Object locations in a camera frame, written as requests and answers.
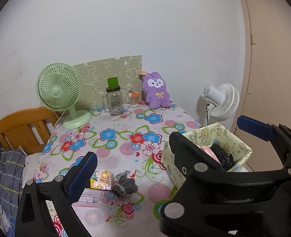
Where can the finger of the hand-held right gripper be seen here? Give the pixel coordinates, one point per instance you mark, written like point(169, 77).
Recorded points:
point(255, 127)
point(192, 158)

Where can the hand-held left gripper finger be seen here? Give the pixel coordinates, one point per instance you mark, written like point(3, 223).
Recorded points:
point(82, 175)

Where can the pink packet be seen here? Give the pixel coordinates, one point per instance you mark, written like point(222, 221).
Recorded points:
point(207, 150)

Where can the cartoon printed tissue pack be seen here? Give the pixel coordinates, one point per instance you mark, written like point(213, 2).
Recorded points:
point(102, 179)

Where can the yellow cartoon printed storage box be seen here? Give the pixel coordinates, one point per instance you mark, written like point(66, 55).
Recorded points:
point(234, 138)

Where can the clear pack of straws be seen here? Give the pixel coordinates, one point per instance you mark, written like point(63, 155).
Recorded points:
point(96, 197)

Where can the grey knit glove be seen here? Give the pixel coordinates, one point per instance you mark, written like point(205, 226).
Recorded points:
point(125, 185)

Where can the white floor fan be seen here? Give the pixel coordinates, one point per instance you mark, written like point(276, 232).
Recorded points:
point(224, 103)

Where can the white bedding cloth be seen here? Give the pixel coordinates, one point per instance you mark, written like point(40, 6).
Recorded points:
point(33, 163)

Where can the beige door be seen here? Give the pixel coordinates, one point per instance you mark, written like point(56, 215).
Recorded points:
point(271, 66)

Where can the purple plush bunny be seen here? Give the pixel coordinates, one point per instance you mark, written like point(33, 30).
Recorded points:
point(156, 96)

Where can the grey plaid pillow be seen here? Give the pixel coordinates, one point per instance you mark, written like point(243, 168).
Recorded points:
point(4, 167)

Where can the glass mug jar green lid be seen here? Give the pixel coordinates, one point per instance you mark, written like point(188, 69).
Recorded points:
point(115, 103)

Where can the cotton swab jar orange lid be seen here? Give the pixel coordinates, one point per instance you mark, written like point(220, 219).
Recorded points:
point(133, 101)

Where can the wooden bed headboard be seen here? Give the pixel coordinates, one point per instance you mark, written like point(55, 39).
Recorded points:
point(19, 118)

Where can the green desk fan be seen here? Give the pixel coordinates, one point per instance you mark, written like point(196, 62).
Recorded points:
point(57, 88)

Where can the green cartoon printed board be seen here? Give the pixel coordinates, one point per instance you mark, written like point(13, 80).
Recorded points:
point(98, 71)

